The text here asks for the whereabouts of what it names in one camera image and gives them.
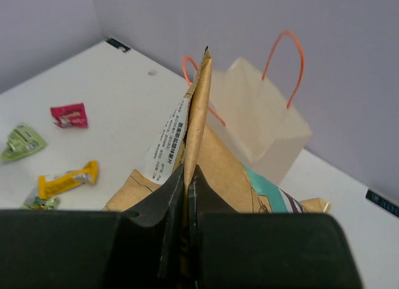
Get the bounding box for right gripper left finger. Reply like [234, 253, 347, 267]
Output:
[1, 167, 184, 288]

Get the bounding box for left blue corner label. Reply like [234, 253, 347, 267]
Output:
[105, 37, 131, 53]

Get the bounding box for green white snack pouch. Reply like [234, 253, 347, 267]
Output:
[21, 187, 60, 210]

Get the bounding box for cream paper bag orange handles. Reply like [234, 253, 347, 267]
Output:
[182, 29, 313, 185]

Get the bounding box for red snack packet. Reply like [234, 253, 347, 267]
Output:
[50, 103, 89, 128]

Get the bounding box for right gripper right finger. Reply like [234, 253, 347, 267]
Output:
[188, 167, 363, 288]

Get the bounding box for light green snack packet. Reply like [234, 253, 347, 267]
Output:
[1, 122, 47, 162]

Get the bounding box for large tan chips bag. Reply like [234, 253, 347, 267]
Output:
[104, 51, 331, 213]

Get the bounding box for yellow snack bar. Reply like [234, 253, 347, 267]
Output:
[37, 160, 99, 200]

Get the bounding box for blue corner label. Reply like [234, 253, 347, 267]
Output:
[105, 37, 131, 53]
[365, 189, 399, 217]

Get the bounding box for right blue corner label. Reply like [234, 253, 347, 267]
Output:
[365, 189, 399, 217]

